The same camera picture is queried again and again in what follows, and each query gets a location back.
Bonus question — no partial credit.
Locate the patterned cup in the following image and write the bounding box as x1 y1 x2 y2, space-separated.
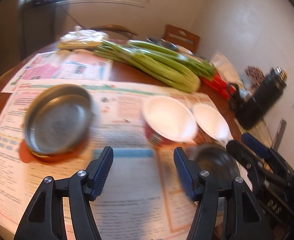
244 66 264 87

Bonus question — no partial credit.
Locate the far newspaper sheet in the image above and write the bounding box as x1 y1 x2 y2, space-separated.
2 49 113 93

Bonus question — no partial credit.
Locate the curved wooden chair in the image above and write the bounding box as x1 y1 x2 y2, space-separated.
90 24 138 40

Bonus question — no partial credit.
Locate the rear celery bunch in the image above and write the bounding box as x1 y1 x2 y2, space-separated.
126 40 217 80

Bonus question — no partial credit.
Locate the red tissue box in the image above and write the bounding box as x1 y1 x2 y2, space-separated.
200 51 240 100

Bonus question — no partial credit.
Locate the red instant noodle bowl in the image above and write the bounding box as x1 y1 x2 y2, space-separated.
142 96 198 146

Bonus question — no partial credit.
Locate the stainless steel bowl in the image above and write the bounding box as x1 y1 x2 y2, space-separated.
187 143 241 205

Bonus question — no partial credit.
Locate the celery bunch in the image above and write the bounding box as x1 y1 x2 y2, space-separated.
126 40 217 80
93 41 200 93

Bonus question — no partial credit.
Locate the large newspaper sheet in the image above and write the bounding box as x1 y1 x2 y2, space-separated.
0 78 240 240

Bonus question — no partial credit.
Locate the smartphone on stand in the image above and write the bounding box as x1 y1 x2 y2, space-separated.
272 119 287 151

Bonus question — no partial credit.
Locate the wooden chair back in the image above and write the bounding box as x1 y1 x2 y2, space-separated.
163 24 200 53

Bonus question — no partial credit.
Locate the black thermos bottle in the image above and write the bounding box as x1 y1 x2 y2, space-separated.
227 67 287 130

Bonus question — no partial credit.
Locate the far metal bowl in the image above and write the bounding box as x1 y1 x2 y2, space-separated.
146 37 179 51

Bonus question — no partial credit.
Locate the orange plastic plate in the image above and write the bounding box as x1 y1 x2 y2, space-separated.
18 135 90 165

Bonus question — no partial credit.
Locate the yellow shell-shaped plate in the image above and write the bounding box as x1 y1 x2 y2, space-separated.
30 151 61 158

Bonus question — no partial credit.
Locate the metal pan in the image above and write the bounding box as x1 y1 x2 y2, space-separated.
23 84 94 154

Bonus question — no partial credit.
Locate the front celery bunch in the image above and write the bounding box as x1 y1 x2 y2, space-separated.
93 41 200 93

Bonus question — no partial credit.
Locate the plastic bag of corn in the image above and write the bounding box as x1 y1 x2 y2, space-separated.
57 26 110 50

